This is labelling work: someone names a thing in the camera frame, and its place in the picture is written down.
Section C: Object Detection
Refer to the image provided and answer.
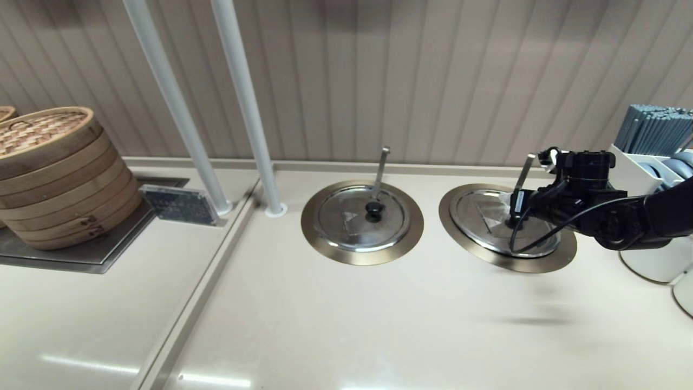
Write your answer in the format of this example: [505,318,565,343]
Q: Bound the steel ladle handle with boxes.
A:
[512,154,537,193]
[371,147,390,204]

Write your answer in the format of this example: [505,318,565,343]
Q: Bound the steel pot lid black knob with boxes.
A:
[313,185,411,253]
[450,189,560,259]

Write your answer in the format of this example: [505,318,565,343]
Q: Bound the white cutlery holder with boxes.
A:
[606,144,693,190]

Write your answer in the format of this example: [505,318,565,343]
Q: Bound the white ceramic jar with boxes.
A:
[619,246,693,283]
[671,265,693,319]

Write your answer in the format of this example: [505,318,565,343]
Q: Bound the grey chopsticks bundle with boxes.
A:
[614,105,693,155]

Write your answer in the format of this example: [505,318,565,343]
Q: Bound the white metal pole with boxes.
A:
[210,0,287,218]
[122,0,234,216]

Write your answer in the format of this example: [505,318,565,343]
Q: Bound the recessed stainless steel tray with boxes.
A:
[0,177,190,274]

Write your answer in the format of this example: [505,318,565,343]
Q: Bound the stacked bamboo steamer baskets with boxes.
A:
[0,106,144,251]

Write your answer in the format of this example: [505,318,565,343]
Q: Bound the black camera cable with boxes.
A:
[509,181,648,254]

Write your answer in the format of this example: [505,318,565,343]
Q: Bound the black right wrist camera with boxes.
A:
[539,146,618,190]

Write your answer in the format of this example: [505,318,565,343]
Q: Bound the round steel counter ring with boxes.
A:
[301,180,424,266]

